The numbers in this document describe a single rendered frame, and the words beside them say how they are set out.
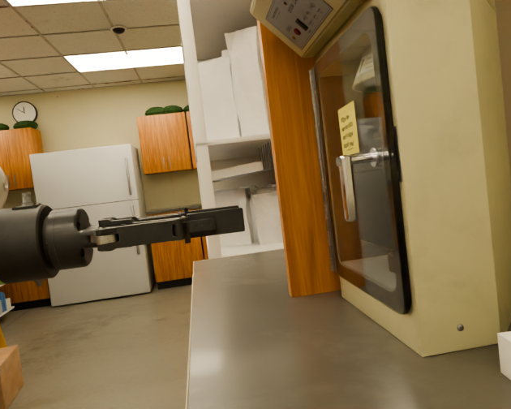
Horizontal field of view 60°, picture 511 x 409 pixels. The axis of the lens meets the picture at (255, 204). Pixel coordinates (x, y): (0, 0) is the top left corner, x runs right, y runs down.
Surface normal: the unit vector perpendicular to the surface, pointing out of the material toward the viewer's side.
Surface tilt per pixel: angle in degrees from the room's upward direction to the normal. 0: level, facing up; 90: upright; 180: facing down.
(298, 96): 90
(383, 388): 0
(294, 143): 90
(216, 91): 97
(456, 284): 90
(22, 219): 50
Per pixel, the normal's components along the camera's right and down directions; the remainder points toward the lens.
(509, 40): -0.98, 0.13
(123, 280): 0.13, 0.04
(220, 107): -0.40, 0.11
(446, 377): -0.12, -0.99
